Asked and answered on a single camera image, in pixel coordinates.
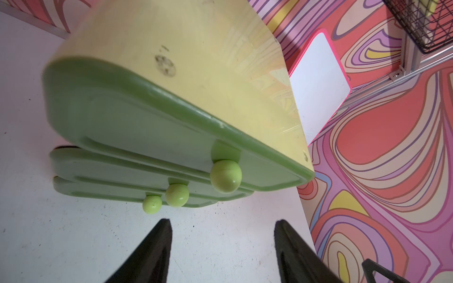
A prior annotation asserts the yellow pink drawer cabinet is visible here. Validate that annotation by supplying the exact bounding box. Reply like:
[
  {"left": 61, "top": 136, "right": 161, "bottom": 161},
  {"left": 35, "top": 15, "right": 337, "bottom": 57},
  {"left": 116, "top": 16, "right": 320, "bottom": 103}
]
[{"left": 52, "top": 0, "right": 315, "bottom": 171}]

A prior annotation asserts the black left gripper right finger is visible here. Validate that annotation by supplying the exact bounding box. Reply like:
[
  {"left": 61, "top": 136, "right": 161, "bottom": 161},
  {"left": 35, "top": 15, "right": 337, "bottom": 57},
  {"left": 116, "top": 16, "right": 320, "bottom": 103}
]
[{"left": 274, "top": 219, "right": 341, "bottom": 283}]

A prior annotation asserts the black wire basket back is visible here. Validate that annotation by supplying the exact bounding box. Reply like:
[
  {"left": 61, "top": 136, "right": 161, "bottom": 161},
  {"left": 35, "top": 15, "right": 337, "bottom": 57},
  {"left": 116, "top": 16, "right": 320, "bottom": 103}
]
[{"left": 383, "top": 0, "right": 453, "bottom": 55}]

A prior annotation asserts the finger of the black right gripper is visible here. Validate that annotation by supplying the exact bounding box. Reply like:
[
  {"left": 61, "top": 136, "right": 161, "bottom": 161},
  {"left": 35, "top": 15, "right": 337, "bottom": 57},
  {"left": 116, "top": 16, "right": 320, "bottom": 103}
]
[{"left": 361, "top": 258, "right": 411, "bottom": 283}]

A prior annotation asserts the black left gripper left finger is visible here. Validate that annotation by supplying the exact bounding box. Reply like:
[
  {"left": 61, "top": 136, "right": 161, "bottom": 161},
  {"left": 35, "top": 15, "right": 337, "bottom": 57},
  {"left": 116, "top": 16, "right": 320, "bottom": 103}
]
[{"left": 107, "top": 219, "right": 172, "bottom": 283}]

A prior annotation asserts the green top drawer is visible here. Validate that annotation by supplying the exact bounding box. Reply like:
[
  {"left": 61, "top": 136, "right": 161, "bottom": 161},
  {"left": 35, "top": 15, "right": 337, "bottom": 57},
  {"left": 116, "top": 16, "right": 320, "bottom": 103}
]
[{"left": 42, "top": 57, "right": 315, "bottom": 192}]

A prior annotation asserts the pink framed whiteboard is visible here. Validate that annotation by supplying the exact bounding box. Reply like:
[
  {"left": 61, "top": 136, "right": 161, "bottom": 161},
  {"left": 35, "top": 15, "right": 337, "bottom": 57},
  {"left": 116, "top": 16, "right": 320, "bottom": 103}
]
[{"left": 289, "top": 29, "right": 352, "bottom": 144}]

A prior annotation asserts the green middle drawer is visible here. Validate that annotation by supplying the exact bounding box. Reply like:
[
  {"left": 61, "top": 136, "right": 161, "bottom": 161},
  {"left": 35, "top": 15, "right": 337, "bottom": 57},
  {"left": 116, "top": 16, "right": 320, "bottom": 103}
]
[{"left": 50, "top": 147, "right": 253, "bottom": 208}]

